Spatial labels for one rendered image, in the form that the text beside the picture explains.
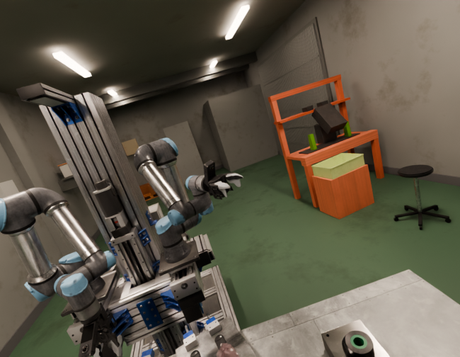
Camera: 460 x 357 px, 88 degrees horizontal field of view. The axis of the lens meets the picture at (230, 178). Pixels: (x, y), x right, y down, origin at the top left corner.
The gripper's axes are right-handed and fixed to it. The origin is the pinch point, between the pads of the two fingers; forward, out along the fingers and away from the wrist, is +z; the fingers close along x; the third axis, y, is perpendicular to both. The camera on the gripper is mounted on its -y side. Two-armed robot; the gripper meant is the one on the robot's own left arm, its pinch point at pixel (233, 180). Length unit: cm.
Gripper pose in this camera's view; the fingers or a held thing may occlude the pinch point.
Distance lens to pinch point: 90.3
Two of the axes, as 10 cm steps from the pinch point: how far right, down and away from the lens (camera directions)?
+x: -6.9, 5.0, -5.2
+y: 4.0, 8.6, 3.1
